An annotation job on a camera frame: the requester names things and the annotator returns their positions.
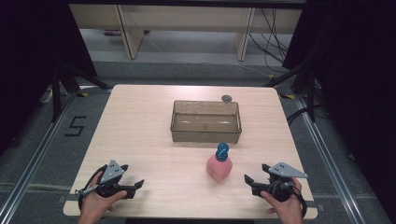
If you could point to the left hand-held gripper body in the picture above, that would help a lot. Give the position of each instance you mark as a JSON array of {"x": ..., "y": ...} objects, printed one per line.
[{"x": 111, "y": 171}]

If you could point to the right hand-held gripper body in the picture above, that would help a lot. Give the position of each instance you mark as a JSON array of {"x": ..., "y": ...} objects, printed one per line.
[{"x": 285, "y": 170}]

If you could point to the person's left hand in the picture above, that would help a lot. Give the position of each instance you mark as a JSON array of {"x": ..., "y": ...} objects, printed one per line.
[{"x": 93, "y": 203}]

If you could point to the person's right hand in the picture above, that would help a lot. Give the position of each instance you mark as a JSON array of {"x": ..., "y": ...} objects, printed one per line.
[{"x": 288, "y": 208}]

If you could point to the pink bottle with blue pump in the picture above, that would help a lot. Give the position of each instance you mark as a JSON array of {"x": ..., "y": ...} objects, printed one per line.
[{"x": 219, "y": 169}]

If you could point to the clear brown plastic bin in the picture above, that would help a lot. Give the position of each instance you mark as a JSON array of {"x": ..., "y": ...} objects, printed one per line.
[{"x": 205, "y": 124}]

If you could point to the small round grey disc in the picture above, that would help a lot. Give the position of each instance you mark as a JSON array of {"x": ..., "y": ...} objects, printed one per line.
[{"x": 226, "y": 98}]

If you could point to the black metal stand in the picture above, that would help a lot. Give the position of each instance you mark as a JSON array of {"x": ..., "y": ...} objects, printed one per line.
[
  {"x": 311, "y": 93},
  {"x": 56, "y": 93}
]

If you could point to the white power strip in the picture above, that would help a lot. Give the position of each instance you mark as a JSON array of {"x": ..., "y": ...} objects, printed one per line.
[{"x": 46, "y": 95}]

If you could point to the dark curtain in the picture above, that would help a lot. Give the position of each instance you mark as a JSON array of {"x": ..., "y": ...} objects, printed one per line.
[
  {"x": 28, "y": 62},
  {"x": 358, "y": 77}
]

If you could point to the beige wooden desk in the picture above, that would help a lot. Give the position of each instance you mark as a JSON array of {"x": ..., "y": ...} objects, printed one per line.
[{"x": 186, "y": 18}]

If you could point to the metal floor rail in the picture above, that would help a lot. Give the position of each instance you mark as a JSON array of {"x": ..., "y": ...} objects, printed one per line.
[
  {"x": 37, "y": 155},
  {"x": 327, "y": 155}
]

